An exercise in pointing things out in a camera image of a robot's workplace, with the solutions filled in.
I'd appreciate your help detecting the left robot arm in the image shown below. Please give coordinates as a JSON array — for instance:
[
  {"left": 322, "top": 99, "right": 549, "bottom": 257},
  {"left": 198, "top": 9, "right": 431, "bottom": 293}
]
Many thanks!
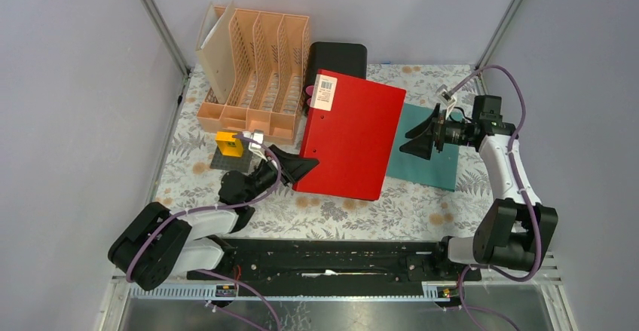
[{"left": 107, "top": 145, "right": 320, "bottom": 290}]

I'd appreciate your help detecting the black mounting rail base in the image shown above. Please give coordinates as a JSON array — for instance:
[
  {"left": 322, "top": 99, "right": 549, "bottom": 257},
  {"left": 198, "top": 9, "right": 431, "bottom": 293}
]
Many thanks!
[{"left": 210, "top": 236, "right": 463, "bottom": 298}]

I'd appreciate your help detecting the red folder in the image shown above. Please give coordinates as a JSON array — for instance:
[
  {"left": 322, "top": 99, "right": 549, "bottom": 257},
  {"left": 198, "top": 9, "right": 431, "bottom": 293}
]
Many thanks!
[{"left": 293, "top": 69, "right": 406, "bottom": 201}]

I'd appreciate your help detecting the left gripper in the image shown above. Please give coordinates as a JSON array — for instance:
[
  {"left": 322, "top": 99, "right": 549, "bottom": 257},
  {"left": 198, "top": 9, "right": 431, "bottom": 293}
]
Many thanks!
[{"left": 242, "top": 144, "right": 319, "bottom": 204}]

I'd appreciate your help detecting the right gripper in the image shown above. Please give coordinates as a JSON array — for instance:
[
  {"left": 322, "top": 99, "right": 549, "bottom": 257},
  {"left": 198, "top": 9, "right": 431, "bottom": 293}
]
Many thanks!
[{"left": 399, "top": 104, "right": 473, "bottom": 161}]

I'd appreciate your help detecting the peach plastic file organizer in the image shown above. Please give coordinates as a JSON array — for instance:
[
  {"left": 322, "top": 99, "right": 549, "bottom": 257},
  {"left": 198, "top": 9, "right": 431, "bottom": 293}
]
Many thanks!
[{"left": 197, "top": 8, "right": 310, "bottom": 146}]

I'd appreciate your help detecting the yellow plastic block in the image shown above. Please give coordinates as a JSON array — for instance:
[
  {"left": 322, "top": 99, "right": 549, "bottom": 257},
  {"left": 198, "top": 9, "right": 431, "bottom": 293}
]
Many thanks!
[{"left": 215, "top": 131, "right": 244, "bottom": 158}]

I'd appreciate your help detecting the teal folder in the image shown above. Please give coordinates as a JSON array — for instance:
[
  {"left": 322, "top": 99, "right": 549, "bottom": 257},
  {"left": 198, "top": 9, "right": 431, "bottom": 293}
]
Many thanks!
[{"left": 386, "top": 103, "right": 459, "bottom": 192}]

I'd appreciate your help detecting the gray building baseplate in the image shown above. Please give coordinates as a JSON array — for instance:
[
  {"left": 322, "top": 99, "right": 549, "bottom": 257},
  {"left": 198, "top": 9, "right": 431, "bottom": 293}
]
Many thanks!
[{"left": 209, "top": 149, "right": 253, "bottom": 173}]

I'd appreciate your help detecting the beige cardboard sheet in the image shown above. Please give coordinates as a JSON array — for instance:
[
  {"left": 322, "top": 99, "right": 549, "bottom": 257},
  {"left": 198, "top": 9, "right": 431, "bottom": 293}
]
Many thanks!
[{"left": 196, "top": 2, "right": 236, "bottom": 104}]

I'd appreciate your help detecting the black drawer cabinet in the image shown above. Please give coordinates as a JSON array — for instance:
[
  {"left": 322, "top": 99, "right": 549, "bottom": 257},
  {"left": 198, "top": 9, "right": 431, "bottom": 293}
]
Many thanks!
[{"left": 304, "top": 41, "right": 368, "bottom": 86}]

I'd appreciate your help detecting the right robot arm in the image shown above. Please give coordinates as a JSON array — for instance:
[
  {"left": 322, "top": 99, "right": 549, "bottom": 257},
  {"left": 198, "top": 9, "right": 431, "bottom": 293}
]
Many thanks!
[{"left": 399, "top": 95, "right": 558, "bottom": 280}]

